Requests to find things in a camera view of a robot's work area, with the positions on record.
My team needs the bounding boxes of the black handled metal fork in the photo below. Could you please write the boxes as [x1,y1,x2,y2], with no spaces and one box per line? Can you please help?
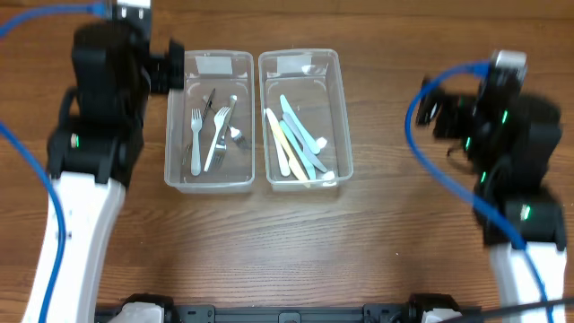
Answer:
[180,88,217,166]

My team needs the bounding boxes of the white plastic fork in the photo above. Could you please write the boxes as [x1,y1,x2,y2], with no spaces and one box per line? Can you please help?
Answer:
[204,107,230,172]
[191,109,203,176]

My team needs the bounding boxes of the short metal fork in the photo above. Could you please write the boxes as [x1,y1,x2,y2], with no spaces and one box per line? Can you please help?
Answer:
[203,95,251,150]

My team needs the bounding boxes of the long metal fork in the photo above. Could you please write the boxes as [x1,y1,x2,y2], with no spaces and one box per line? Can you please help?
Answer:
[212,94,238,170]

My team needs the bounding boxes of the white plastic knife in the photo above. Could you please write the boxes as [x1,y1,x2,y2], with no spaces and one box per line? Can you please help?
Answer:
[280,94,320,155]
[265,108,291,177]
[283,113,327,173]

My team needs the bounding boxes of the cream yellow plastic knife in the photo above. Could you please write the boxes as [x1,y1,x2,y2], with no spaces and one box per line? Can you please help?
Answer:
[265,108,310,188]

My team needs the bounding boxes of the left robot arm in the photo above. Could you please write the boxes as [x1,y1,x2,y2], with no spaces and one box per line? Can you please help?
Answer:
[22,18,185,322]

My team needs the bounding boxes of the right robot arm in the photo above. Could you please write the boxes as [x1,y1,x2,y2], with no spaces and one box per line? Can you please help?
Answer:
[404,62,568,322]

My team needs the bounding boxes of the left clear plastic container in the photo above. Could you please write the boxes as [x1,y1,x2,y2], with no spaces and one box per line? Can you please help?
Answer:
[164,50,255,194]

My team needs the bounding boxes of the clear plastic container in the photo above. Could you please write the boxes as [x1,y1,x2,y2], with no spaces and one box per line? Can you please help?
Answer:
[164,50,255,194]
[258,48,353,191]

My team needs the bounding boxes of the right clear plastic container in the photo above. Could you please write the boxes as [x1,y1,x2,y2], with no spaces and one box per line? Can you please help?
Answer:
[258,48,353,191]

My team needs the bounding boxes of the light blue plastic knife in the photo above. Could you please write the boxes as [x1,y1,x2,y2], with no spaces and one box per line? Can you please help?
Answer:
[279,120,317,179]

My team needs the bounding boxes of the right blue cable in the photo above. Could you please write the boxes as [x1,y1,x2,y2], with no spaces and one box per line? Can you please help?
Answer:
[403,60,557,323]

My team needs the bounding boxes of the blue cable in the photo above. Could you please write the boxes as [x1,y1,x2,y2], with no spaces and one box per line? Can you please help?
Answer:
[403,60,557,323]
[0,2,109,323]

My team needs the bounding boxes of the left blue cable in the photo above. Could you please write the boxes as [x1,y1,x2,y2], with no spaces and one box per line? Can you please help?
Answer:
[0,2,109,323]

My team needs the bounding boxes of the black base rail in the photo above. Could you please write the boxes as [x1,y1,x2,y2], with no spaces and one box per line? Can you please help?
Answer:
[93,292,574,323]

